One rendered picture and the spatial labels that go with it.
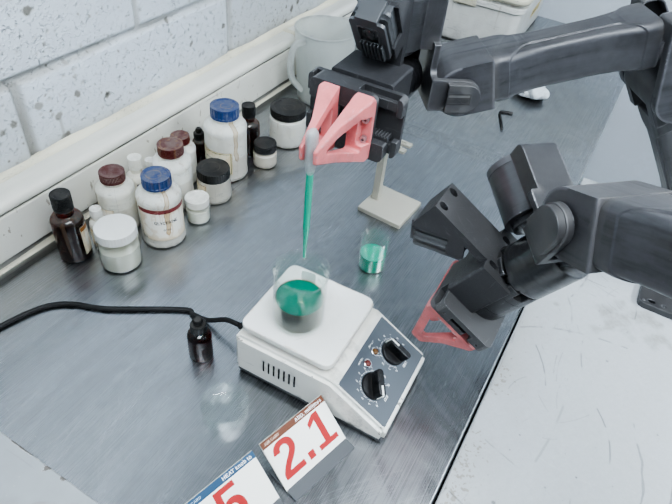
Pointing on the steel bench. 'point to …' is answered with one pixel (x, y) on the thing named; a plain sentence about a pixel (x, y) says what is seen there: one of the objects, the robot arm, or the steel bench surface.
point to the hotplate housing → (302, 373)
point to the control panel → (401, 374)
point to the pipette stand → (394, 213)
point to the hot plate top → (315, 345)
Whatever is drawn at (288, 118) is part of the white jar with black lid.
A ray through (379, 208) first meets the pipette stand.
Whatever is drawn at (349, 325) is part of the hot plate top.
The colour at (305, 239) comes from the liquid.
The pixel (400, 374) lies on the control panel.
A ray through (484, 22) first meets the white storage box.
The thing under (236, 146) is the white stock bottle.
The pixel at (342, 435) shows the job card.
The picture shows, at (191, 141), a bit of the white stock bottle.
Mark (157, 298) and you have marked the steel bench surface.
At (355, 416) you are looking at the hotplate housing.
